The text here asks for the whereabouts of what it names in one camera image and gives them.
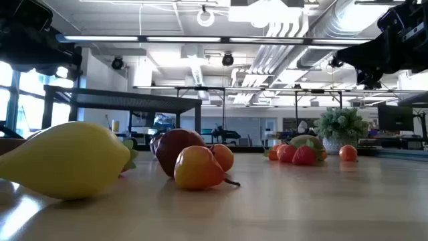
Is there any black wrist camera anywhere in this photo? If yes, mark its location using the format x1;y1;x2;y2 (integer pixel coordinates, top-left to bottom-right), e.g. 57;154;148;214
13;0;54;31
377;8;406;33

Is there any green plant in white pot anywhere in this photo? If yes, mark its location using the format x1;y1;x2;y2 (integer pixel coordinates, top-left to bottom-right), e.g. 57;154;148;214
314;106;370;155

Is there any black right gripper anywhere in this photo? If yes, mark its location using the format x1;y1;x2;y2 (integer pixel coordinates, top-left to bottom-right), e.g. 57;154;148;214
336;6;428;90

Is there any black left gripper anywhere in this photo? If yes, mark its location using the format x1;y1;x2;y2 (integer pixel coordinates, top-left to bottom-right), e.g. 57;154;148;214
0;30;83;82

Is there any black bar with light strips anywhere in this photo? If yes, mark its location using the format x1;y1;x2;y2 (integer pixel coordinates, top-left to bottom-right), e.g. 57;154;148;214
55;33;372;47

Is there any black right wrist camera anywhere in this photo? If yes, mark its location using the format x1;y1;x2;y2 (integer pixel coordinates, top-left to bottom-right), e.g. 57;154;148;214
377;8;406;33

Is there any black computer monitor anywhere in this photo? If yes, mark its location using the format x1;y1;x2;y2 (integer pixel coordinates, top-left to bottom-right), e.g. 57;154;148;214
377;104;415;132

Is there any white ring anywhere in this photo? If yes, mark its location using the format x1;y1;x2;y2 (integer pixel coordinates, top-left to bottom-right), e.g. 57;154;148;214
196;8;216;27

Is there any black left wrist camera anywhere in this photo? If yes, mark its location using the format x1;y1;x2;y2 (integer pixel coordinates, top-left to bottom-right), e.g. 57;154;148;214
13;0;54;31

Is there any black aluminium table frame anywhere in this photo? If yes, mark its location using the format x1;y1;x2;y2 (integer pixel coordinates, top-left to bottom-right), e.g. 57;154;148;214
133;143;428;162

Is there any black metal background frame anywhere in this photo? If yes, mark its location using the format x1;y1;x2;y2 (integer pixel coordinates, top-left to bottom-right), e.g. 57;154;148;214
132;85;344;148

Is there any blue machine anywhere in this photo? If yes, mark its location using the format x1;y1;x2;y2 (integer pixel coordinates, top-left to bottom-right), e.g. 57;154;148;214
152;112;177;131

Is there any dark red apple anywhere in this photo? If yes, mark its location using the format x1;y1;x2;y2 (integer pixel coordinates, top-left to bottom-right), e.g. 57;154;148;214
155;129;208;178

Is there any black background desk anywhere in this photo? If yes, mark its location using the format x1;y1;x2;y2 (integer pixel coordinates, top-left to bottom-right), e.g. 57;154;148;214
359;135;428;151

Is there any red plastic strawberry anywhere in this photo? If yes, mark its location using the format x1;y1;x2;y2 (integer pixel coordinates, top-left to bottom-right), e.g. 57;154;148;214
279;145;298;164
292;139;318;166
120;139;140;175
263;144;280;161

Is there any grey perforated metal shelf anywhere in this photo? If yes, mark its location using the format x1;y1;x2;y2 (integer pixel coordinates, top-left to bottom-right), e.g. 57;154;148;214
41;84;203;135

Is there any yellow plastic lemon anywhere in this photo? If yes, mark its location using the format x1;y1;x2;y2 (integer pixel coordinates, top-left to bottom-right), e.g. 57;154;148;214
0;120;132;201

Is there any orange pear with stem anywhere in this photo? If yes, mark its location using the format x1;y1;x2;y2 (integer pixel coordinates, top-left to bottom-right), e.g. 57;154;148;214
338;144;358;163
173;145;241;191

